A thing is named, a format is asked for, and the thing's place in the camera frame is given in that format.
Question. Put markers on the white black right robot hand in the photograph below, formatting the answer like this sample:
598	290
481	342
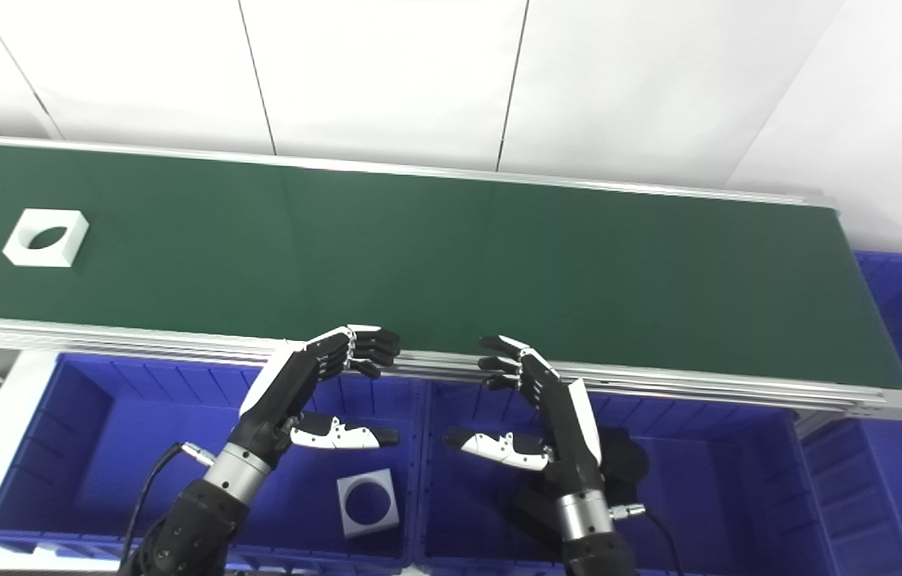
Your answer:
571	432

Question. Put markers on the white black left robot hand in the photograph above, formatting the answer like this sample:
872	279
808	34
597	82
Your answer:
282	400

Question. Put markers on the white square part round hole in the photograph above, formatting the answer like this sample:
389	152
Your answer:
22	252
347	527

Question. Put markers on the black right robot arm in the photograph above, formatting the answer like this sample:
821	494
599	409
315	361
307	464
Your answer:
599	556

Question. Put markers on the green conveyor belt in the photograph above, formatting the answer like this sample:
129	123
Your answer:
98	338
418	256

